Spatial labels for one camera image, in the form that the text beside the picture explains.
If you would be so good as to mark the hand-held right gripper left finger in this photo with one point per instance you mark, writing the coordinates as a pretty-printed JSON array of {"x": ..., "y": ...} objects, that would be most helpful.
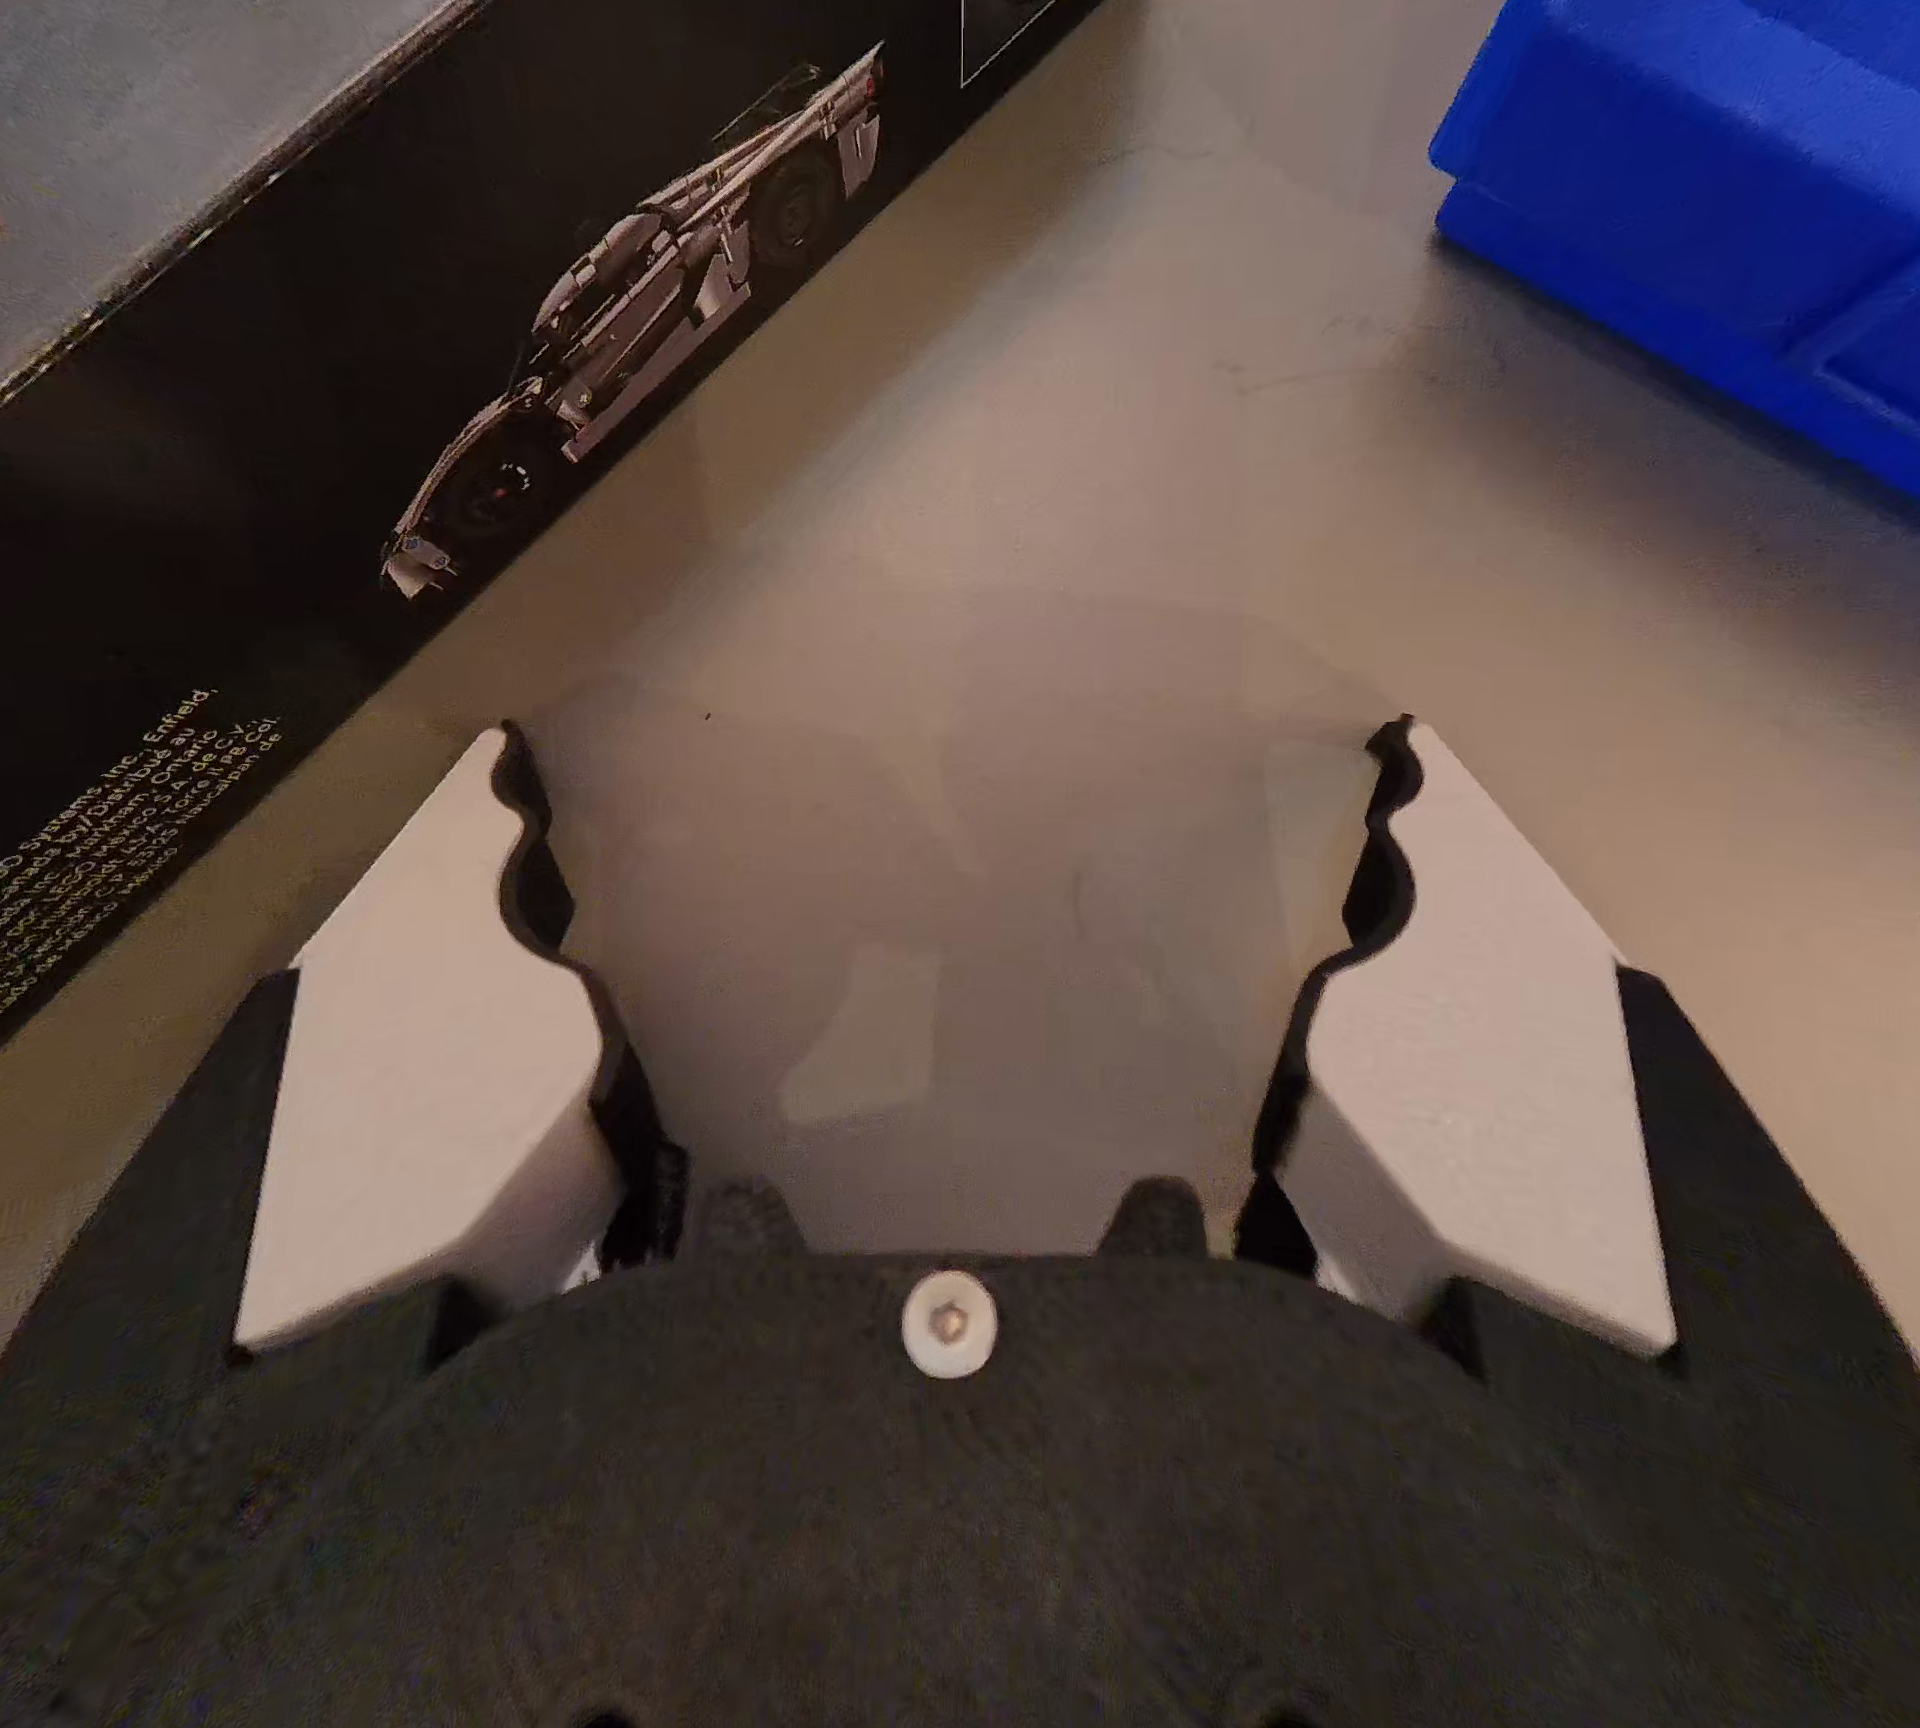
[{"x": 437, "y": 1084}]

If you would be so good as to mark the blue plastic storage bin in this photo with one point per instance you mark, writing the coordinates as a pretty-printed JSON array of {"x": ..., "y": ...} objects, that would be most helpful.
[{"x": 1724, "y": 107}]

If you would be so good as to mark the dark lego set box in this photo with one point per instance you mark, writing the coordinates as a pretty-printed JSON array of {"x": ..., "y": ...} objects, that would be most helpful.
[{"x": 373, "y": 184}]

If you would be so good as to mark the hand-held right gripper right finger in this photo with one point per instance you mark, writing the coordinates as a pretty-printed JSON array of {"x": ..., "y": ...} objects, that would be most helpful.
[{"x": 1486, "y": 1097}]

